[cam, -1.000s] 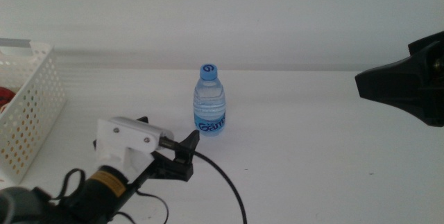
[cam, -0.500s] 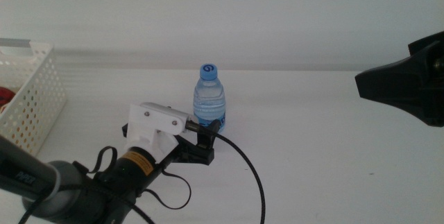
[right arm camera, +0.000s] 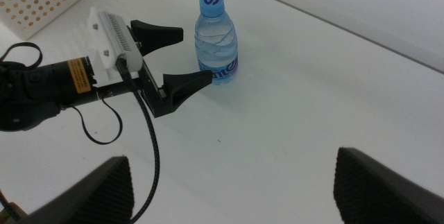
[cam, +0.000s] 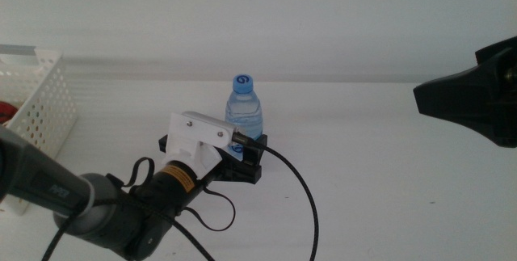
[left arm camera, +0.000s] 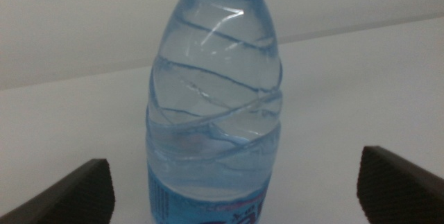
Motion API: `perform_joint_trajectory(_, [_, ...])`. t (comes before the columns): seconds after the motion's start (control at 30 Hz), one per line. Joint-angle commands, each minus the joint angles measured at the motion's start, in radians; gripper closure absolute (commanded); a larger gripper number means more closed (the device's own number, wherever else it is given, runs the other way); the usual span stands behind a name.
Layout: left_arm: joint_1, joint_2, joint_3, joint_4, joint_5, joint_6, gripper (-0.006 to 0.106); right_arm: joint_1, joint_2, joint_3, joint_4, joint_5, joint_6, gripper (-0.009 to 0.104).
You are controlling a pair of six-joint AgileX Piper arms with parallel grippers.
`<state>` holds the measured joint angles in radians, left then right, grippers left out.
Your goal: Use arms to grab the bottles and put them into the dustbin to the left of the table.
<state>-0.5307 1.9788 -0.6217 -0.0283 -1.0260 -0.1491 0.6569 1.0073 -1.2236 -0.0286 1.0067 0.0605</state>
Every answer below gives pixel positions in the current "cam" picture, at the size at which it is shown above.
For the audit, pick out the grey metal bar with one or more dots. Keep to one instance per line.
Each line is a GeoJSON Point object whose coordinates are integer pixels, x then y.
{"type": "Point", "coordinates": [14, 49]}

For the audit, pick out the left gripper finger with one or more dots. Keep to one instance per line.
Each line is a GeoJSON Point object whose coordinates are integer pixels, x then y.
{"type": "Point", "coordinates": [254, 154]}
{"type": "Point", "coordinates": [163, 143]}

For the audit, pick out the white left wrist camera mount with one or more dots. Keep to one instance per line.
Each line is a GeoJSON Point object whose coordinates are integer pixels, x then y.
{"type": "Point", "coordinates": [198, 140]}

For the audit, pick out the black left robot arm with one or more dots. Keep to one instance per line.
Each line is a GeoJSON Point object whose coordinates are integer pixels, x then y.
{"type": "Point", "coordinates": [101, 212]}

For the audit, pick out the clear water bottle blue cap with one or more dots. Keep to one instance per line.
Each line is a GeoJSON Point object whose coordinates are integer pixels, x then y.
{"type": "Point", "coordinates": [244, 107]}

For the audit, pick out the red cola can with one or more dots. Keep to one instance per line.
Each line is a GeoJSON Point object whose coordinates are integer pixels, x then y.
{"type": "Point", "coordinates": [6, 111]}

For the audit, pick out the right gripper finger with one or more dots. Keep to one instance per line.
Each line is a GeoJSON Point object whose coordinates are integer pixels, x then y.
{"type": "Point", "coordinates": [456, 99]}

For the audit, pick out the white perforated plastic basket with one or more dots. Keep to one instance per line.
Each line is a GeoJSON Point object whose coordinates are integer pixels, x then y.
{"type": "Point", "coordinates": [44, 111]}

